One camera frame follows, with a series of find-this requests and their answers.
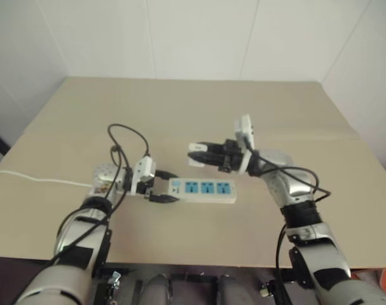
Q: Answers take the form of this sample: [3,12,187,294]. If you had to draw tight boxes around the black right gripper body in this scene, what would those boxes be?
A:
[212,137,245,173]

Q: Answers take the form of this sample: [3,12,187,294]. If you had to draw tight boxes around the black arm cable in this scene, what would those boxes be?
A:
[249,149,333,305]
[39,123,151,271]

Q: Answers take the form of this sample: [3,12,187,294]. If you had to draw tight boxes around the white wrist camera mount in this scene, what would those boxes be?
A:
[130,158,157,196]
[233,113,256,175]

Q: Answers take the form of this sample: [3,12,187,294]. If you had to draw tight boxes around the silver wing nut clamp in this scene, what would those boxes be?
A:
[107,270,122,288]

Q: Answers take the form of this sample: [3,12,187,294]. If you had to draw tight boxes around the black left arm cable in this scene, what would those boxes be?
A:
[39,123,151,271]

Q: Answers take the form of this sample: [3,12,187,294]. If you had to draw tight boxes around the black metal frame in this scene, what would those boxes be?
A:
[92,266,297,305]

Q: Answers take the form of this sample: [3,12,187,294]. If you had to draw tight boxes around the white power strip blue sockets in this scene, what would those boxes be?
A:
[168,177,238,205]

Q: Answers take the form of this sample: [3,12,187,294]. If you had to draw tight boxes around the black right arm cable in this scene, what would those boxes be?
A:
[249,149,333,305]

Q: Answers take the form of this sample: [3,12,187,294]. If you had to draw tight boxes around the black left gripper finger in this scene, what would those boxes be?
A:
[147,192,179,205]
[154,170,179,182]

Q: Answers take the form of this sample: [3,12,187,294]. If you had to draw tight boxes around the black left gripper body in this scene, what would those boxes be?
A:
[138,172,159,200]

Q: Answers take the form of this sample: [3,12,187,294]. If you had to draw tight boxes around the dark grey rounded shape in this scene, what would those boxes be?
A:
[144,273,174,305]

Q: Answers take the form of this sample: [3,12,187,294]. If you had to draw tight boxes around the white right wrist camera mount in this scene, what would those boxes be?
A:
[233,113,256,175]

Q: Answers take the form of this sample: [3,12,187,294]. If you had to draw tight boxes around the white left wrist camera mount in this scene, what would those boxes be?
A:
[130,158,157,196]

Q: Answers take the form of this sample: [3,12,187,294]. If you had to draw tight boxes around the white charger plug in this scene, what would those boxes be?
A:
[186,142,210,168]

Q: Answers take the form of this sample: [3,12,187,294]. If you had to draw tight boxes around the white power strip cable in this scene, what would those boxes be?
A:
[0,169,93,188]

